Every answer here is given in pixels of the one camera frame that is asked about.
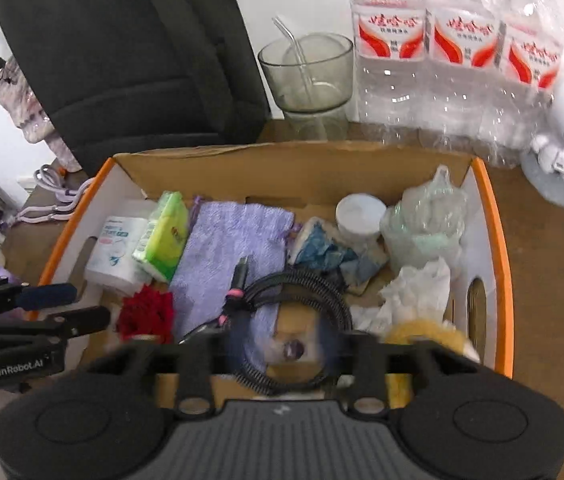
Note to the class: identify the red rose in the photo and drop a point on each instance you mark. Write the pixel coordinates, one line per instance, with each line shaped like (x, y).
(144, 312)

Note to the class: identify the orange-edged cardboard box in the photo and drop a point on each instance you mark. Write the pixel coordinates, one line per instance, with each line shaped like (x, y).
(287, 175)

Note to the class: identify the pink patterned vase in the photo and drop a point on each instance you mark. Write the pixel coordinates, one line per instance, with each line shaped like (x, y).
(27, 105)

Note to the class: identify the clear glass straw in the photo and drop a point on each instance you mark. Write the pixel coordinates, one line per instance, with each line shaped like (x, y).
(298, 55)

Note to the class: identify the small purple round object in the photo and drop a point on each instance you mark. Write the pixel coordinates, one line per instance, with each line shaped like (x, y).
(293, 348)

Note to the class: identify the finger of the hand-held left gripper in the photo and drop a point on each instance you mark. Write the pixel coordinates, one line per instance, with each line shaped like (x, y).
(47, 296)
(82, 320)

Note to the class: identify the white round lid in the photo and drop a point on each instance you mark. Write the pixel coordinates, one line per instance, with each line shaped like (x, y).
(359, 215)

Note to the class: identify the purple cloth pouch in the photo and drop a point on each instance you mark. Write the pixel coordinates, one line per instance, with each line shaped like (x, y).
(222, 245)

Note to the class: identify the red label water bottle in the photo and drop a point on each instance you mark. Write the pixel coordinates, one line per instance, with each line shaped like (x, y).
(527, 85)
(387, 60)
(462, 70)

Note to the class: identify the black paper bag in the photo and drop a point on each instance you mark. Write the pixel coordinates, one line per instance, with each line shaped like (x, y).
(127, 60)

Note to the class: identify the yellow fluffy toy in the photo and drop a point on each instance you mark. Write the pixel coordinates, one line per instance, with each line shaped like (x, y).
(427, 332)

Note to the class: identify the clear crumpled plastic bag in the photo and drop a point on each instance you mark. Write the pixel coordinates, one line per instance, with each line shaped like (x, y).
(424, 230)

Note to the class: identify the green tissue packet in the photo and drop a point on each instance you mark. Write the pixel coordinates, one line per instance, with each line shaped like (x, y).
(162, 240)

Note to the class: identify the crumpled white tissue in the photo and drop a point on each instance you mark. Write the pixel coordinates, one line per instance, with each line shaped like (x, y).
(417, 285)

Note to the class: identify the grey glass cup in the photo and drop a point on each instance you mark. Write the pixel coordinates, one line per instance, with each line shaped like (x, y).
(312, 85)

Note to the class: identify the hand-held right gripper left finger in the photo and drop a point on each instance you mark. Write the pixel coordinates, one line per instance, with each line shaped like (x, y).
(244, 352)

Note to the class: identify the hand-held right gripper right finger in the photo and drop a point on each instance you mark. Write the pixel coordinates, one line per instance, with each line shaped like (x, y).
(334, 355)

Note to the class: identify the white tissue packet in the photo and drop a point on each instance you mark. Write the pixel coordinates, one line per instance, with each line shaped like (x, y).
(112, 255)

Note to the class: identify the crumpled blue wrapper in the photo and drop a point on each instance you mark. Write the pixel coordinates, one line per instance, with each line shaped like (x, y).
(324, 252)

